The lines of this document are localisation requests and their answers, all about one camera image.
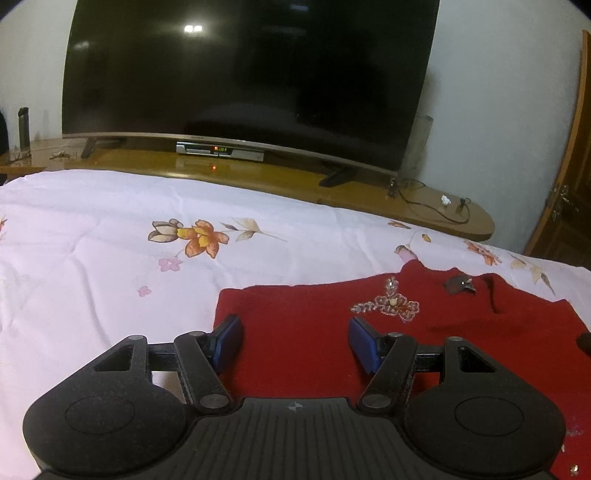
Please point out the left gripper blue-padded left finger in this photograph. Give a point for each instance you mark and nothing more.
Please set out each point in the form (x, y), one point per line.
(198, 358)

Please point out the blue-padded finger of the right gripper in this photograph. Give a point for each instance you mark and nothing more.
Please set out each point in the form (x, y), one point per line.
(583, 342)

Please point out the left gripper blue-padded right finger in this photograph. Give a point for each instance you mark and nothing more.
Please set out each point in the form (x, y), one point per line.
(392, 361)

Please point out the red beaded knit sweater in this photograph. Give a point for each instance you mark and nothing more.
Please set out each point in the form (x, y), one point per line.
(295, 339)

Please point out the brown wooden door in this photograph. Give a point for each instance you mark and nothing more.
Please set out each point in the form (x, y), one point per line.
(563, 231)

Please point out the white floral bed sheet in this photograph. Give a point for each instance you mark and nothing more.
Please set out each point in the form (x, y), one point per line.
(91, 257)

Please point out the wooden tv console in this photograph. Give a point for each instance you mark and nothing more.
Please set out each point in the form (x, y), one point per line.
(284, 174)

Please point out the clear glass vase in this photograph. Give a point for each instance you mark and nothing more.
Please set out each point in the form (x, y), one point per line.
(416, 152)

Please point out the silver set-top box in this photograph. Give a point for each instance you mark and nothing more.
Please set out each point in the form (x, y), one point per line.
(216, 151)

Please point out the eyeglasses on console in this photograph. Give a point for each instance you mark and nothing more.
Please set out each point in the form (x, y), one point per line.
(62, 155)

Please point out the large black curved television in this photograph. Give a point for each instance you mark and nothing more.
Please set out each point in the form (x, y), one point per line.
(339, 81)

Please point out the brass door handle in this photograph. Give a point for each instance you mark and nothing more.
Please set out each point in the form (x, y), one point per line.
(559, 202)

